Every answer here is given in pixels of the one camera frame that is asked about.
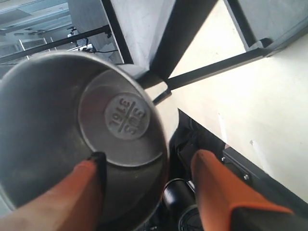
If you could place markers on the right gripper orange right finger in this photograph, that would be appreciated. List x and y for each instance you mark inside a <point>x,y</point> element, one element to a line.
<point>225,203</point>

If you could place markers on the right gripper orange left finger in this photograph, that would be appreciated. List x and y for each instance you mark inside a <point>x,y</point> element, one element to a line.
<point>74,204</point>

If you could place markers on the shiny steel mug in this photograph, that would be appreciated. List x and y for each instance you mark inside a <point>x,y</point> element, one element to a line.
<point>56,109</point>

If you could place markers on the black metal shelf rack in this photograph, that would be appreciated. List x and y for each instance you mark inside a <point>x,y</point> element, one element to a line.
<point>237,52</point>

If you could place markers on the black light stand pole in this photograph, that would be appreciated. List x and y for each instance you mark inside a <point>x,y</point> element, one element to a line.
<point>105,29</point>

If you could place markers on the white backdrop cloth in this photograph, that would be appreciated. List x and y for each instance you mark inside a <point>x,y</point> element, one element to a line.
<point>137,26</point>

